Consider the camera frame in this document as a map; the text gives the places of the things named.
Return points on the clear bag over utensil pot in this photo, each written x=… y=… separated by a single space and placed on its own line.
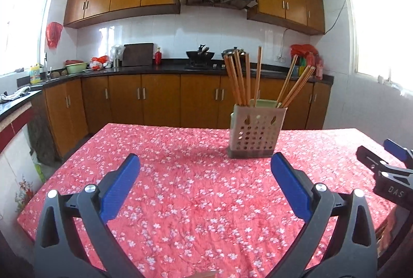
x=116 y=54

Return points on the black kitchen countertop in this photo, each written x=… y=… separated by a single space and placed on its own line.
x=167 y=67

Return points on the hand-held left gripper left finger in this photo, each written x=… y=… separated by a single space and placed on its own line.
x=119 y=187

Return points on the red basin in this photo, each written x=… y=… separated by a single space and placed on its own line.
x=74 y=62

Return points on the pink floral tablecloth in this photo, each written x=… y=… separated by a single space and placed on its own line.
x=193 y=184

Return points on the yellow detergent bottle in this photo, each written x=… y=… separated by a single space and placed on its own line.
x=35 y=75

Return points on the kitchen window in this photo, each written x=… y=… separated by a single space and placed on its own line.
x=380 y=33
x=22 y=20

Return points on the perforated beige chopstick holder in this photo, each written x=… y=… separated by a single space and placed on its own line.
x=255 y=133

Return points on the black wok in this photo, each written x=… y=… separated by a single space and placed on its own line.
x=200 y=55

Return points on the red snack packets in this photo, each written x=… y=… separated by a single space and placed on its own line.
x=303 y=50

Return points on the green basin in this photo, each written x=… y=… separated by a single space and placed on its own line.
x=75 y=69

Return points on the gas stove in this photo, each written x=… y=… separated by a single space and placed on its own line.
x=206 y=67

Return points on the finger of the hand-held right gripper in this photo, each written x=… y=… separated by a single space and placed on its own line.
x=367 y=155
x=395 y=149

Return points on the white cabinet with flower decal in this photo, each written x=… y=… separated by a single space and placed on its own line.
x=19 y=181

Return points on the dark pan with lid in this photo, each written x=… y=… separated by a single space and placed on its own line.
x=230 y=51

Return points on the dark hanging cloth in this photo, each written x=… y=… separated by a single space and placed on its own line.
x=40 y=142

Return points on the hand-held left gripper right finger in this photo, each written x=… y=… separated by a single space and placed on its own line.
x=290 y=187

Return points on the metal faucet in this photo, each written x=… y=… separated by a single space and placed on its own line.
x=46 y=67

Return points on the red hanging plastic bag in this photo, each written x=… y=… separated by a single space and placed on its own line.
x=54 y=34

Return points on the grey rag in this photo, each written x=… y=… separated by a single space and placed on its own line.
x=13 y=94

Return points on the white wall socket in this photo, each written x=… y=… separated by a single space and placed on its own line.
x=281 y=58

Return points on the wooden base cabinets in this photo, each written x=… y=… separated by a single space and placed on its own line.
x=161 y=97

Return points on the dark cutting board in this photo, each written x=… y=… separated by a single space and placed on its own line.
x=137 y=54

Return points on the dark wooden chair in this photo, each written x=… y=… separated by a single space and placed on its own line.
x=393 y=233

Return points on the red and white bag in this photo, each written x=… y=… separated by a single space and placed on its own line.
x=98 y=62

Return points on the red bottle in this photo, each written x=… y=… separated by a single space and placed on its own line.
x=158 y=57

